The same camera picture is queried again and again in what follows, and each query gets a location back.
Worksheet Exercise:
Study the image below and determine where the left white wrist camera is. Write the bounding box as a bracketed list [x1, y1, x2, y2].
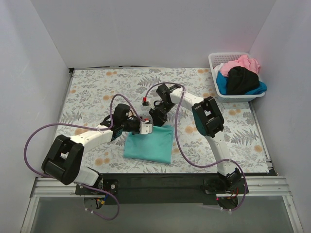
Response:
[139, 118, 153, 135]

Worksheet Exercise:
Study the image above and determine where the pink t shirt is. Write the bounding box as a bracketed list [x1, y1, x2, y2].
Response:
[220, 54, 260, 77]

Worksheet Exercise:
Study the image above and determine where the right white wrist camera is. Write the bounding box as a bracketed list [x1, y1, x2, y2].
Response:
[142, 97, 152, 107]

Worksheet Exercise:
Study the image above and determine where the floral table cloth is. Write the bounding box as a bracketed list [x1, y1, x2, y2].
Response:
[56, 68, 272, 173]

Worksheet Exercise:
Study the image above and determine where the blue t shirt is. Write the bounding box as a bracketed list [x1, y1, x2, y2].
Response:
[216, 71, 267, 95]

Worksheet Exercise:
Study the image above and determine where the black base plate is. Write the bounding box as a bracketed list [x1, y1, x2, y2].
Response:
[75, 172, 250, 206]

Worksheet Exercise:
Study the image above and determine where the white plastic laundry basket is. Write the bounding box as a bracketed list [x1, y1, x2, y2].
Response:
[208, 52, 267, 102]

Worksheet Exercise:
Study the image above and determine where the aluminium frame rail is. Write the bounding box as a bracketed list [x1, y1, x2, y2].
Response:
[20, 176, 303, 233]

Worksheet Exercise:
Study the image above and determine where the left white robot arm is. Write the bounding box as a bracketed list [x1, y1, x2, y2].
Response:
[41, 104, 141, 186]

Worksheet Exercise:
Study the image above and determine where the black t shirt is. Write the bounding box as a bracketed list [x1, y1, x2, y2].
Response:
[227, 67, 259, 95]

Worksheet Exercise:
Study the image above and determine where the teal t shirt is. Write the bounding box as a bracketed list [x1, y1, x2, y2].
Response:
[123, 125, 174, 164]

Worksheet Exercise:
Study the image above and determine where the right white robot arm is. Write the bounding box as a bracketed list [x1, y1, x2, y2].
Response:
[149, 82, 244, 192]

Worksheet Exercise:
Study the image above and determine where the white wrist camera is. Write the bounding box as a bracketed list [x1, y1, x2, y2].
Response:
[139, 118, 153, 135]
[142, 97, 152, 107]

